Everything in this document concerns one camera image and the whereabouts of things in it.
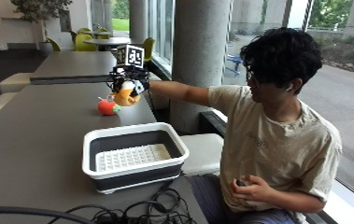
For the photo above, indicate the long grey table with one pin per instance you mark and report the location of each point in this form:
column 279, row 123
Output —
column 74, row 67

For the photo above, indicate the blue outdoor chair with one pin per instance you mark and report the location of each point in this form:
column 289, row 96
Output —
column 234, row 60

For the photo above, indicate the round grey table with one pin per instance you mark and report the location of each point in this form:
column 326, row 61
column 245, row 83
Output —
column 108, row 41
column 96, row 32

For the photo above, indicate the small black object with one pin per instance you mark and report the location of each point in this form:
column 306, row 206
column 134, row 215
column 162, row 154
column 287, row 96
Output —
column 241, row 183

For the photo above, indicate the slim concrete column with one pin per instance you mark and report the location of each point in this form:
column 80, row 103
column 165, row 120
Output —
column 138, row 20

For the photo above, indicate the red tomato plush toy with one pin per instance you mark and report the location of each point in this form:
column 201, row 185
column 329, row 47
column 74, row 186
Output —
column 108, row 107

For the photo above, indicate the green chair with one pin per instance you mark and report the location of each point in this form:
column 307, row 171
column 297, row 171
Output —
column 84, row 43
column 148, row 47
column 53, row 45

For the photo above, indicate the white bench seat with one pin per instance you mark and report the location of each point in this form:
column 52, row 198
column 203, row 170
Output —
column 0, row 104
column 14, row 82
column 202, row 154

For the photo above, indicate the black glasses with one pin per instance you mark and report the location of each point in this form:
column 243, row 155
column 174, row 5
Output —
column 250, row 75

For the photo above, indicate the white marker cube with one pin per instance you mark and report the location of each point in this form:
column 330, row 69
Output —
column 130, row 56

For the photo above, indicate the white grey collapsible tub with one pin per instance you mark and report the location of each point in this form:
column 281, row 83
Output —
column 133, row 155

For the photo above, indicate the the person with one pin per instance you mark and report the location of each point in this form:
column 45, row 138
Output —
column 275, row 130

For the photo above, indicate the wide concrete column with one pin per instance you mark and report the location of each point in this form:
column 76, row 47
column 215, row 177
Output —
column 198, row 56

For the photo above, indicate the beige t-shirt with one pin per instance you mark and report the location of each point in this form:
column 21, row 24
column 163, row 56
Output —
column 279, row 143

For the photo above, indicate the potted tree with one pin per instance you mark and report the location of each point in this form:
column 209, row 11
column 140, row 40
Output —
column 41, row 15

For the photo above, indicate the orange white plush toy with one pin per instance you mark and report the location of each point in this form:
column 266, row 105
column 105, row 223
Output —
column 125, row 97

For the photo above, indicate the dark striped trousers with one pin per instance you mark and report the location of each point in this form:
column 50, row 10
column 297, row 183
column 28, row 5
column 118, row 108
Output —
column 209, row 199

